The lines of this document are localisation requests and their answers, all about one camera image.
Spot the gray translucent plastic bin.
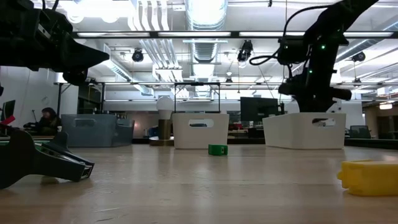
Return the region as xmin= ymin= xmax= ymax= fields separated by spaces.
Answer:
xmin=61 ymin=113 xmax=136 ymax=148

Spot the white plastic bin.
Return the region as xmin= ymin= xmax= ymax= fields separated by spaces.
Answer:
xmin=262 ymin=112 xmax=347 ymax=150
xmin=172 ymin=113 xmax=230 ymax=150

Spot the black background frame post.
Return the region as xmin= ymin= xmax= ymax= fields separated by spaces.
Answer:
xmin=56 ymin=82 xmax=63 ymax=116

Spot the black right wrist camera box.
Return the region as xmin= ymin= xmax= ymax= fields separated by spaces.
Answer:
xmin=276 ymin=36 xmax=312 ymax=66

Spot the black overhead light beam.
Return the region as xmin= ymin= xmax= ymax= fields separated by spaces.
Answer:
xmin=72 ymin=30 xmax=398 ymax=39

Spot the person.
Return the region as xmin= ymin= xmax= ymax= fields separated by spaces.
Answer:
xmin=23 ymin=107 xmax=62 ymax=136

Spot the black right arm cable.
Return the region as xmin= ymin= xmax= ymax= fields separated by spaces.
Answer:
xmin=249 ymin=4 xmax=332 ymax=67

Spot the dark office chair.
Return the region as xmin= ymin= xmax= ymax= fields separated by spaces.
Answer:
xmin=349 ymin=124 xmax=372 ymax=139

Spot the black computer monitor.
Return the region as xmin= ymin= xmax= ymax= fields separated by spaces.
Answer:
xmin=240 ymin=96 xmax=280 ymax=126
xmin=1 ymin=99 xmax=16 ymax=122

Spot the black overhead camera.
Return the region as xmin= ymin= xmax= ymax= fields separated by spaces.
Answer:
xmin=236 ymin=39 xmax=254 ymax=63

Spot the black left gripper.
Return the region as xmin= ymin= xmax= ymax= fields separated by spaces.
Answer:
xmin=0 ymin=21 xmax=110 ymax=86

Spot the red stapler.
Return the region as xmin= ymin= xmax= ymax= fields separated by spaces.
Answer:
xmin=0 ymin=114 xmax=16 ymax=126

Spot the green mini stapler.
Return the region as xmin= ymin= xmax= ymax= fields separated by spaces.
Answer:
xmin=208 ymin=144 xmax=229 ymax=157

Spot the black metal frame stand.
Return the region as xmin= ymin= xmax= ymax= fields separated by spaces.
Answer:
xmin=173 ymin=82 xmax=221 ymax=114

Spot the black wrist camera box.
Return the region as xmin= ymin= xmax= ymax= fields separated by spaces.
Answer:
xmin=37 ymin=7 xmax=74 ymax=41
xmin=276 ymin=36 xmax=312 ymax=66

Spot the silver ventilation duct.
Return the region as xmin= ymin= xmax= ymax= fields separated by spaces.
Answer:
xmin=185 ymin=0 xmax=229 ymax=63

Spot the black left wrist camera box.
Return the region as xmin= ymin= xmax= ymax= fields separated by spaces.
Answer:
xmin=37 ymin=7 xmax=74 ymax=41

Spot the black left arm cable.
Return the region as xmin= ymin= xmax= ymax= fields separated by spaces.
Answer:
xmin=42 ymin=0 xmax=60 ymax=11

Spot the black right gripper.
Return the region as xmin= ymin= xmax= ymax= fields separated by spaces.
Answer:
xmin=278 ymin=73 xmax=353 ymax=113

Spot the black ceiling spotlight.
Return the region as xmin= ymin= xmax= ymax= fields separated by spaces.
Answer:
xmin=131 ymin=48 xmax=145 ymax=63
xmin=351 ymin=51 xmax=367 ymax=63

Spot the white light bulb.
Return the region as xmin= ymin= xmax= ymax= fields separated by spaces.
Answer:
xmin=155 ymin=96 xmax=175 ymax=121

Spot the brass lamp base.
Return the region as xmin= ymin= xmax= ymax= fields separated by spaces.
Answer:
xmin=149 ymin=119 xmax=175 ymax=147

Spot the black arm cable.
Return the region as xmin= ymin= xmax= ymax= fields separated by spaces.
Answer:
xmin=42 ymin=0 xmax=60 ymax=11
xmin=249 ymin=4 xmax=332 ymax=67

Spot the yellow tape roll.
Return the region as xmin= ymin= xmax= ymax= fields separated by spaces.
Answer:
xmin=336 ymin=159 xmax=398 ymax=197

